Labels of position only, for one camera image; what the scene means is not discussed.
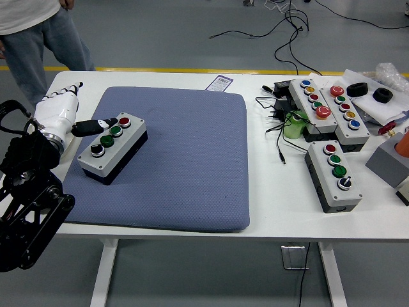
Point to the person's hand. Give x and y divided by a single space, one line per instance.
67 4

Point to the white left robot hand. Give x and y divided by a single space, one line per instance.
56 110

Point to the grey four-button box black base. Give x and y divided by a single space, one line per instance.
128 136

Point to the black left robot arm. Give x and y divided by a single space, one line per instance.
32 179

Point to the grey five-button control box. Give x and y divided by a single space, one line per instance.
358 134
302 96

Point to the person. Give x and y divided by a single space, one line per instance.
25 48

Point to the blue-grey padded mat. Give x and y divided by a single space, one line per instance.
179 160

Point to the purple white label tag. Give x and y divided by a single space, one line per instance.
220 82

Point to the white table leg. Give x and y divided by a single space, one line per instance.
334 275
103 275

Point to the grey floor object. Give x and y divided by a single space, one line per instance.
248 2

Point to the black cylindrical connector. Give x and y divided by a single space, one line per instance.
267 88

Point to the black power adapter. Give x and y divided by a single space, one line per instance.
286 104
282 86

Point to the green plastic holder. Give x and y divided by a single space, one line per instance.
292 129

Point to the silver floor socket plate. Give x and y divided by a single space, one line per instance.
292 256

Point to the clear bubble wrap bag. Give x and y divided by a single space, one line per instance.
388 73

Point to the small red tool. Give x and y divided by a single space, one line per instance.
386 129

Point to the grey block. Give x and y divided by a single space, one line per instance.
386 166

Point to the orange cylinder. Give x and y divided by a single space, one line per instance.
404 145

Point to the small white black box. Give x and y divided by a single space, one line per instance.
404 193

